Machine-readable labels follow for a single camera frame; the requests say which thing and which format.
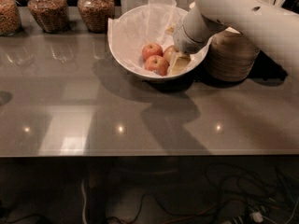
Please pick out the red apple front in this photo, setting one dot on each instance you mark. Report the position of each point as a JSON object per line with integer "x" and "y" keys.
{"x": 157, "y": 64}

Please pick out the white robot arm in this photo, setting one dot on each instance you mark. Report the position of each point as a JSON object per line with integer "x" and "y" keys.
{"x": 273, "y": 30}

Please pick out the white tissue paper liner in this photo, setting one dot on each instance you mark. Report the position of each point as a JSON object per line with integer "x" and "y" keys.
{"x": 146, "y": 25}

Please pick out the middle glass jar of snacks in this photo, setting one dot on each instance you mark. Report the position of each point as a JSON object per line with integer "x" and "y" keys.
{"x": 52, "y": 16}

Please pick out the glass jar of snacks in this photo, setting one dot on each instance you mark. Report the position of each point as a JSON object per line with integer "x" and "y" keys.
{"x": 10, "y": 18}
{"x": 96, "y": 13}
{"x": 52, "y": 16}

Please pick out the right glass jar of snacks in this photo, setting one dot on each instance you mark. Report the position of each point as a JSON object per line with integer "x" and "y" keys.
{"x": 96, "y": 13}

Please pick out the red apple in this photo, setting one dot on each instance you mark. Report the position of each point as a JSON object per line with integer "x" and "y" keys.
{"x": 151, "y": 49}
{"x": 157, "y": 64}

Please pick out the white power adapter on floor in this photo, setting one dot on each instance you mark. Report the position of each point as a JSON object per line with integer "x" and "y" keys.
{"x": 256, "y": 217}

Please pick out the white bowl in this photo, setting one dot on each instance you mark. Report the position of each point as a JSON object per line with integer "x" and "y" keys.
{"x": 124, "y": 47}

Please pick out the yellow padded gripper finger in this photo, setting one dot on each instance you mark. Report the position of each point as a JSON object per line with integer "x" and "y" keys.
{"x": 178, "y": 62}

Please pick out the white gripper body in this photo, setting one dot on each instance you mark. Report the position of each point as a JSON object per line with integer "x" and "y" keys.
{"x": 186, "y": 42}

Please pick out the red apple back left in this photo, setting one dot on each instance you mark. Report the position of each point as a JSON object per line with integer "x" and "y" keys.
{"x": 151, "y": 49}

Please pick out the left glass jar of snacks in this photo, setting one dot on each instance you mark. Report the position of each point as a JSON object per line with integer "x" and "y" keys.
{"x": 10, "y": 18}

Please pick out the yellow-red apple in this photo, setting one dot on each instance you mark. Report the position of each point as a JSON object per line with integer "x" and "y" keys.
{"x": 168, "y": 53}

